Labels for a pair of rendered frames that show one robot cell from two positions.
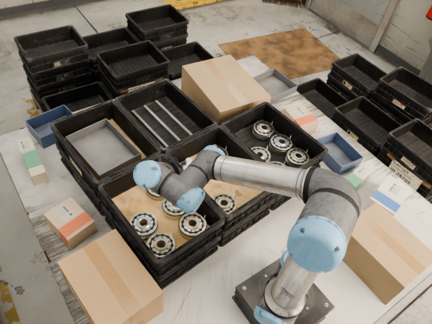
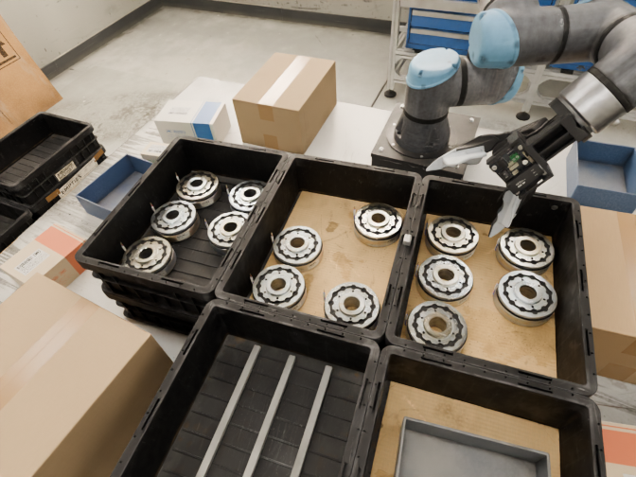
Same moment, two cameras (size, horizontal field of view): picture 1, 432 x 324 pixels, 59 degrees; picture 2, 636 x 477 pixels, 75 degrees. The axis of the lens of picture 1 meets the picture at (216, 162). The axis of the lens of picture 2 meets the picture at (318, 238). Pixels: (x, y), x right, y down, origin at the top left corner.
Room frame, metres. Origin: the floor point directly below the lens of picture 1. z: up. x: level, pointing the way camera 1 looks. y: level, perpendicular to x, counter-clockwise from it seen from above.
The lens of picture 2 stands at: (1.23, 0.45, 1.53)
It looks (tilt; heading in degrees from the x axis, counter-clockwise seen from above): 50 degrees down; 249
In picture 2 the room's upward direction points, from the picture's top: 5 degrees counter-clockwise
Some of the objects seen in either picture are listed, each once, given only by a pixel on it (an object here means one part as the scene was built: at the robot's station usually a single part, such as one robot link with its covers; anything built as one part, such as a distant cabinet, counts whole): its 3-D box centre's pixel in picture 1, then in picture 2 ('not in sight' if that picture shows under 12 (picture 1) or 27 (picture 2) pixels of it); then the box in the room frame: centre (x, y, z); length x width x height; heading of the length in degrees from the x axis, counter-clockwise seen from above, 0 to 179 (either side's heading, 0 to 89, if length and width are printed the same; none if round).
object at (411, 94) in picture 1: (399, 112); not in sight; (2.31, -1.27, 0.37); 0.42 x 0.34 x 0.46; 41
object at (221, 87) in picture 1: (223, 96); (29, 419); (1.63, 0.02, 0.80); 0.40 x 0.30 x 0.20; 37
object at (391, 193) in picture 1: (387, 199); (193, 123); (1.14, -0.80, 0.75); 0.20 x 0.12 x 0.09; 144
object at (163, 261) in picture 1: (161, 204); (490, 266); (0.80, 0.18, 0.92); 0.40 x 0.30 x 0.02; 47
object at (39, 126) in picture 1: (54, 125); not in sight; (1.28, 0.80, 0.74); 0.20 x 0.15 x 0.07; 140
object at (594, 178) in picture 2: not in sight; (602, 175); (0.22, -0.01, 0.74); 0.20 x 0.15 x 0.07; 45
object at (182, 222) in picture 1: (192, 224); (452, 234); (0.78, 0.05, 0.86); 0.10 x 0.10 x 0.01
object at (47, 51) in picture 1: (57, 69); not in sight; (2.18, 1.22, 0.37); 0.40 x 0.30 x 0.45; 132
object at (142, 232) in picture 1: (143, 223); (526, 293); (0.75, 0.23, 0.86); 0.10 x 0.10 x 0.01
